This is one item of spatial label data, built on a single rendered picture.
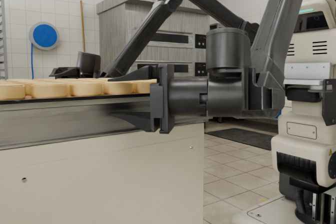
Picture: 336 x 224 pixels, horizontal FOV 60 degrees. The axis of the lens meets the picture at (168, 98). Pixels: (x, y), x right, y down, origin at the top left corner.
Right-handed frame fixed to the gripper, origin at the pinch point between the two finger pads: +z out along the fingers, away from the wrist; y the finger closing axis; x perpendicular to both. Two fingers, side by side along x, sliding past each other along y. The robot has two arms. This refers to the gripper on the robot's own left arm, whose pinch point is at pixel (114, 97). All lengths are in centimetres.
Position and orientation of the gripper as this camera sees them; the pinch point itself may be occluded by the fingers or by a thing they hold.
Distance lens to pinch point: 46.9
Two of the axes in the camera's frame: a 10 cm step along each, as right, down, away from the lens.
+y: 0.1, 10.0, 1.0
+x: 1.7, -1.0, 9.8
